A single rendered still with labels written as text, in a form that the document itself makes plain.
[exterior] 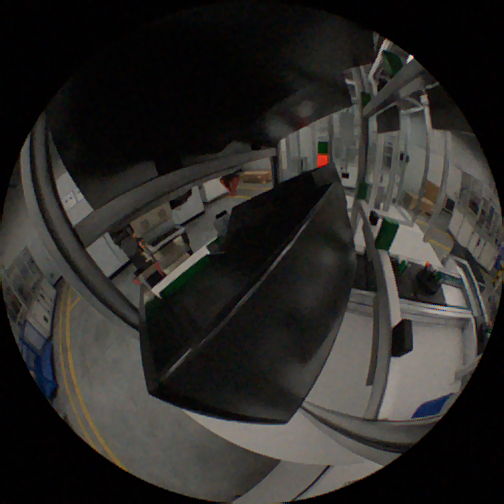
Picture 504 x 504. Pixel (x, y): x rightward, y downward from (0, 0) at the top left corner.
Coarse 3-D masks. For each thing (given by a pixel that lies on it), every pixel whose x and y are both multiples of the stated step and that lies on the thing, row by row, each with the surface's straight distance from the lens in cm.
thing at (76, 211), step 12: (60, 180) 336; (60, 192) 333; (72, 192) 327; (72, 204) 326; (84, 204) 322; (72, 216) 327; (84, 216) 323; (96, 240) 328; (96, 252) 334; (108, 252) 335; (108, 264) 342; (120, 264) 345; (108, 276) 353
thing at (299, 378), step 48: (336, 192) 10; (240, 240) 20; (288, 240) 4; (336, 240) 8; (144, 288) 12; (192, 288) 26; (240, 288) 17; (288, 288) 4; (336, 288) 8; (144, 336) 5; (192, 336) 15; (240, 336) 3; (288, 336) 4; (336, 336) 10; (192, 384) 3; (240, 384) 4; (288, 384) 6
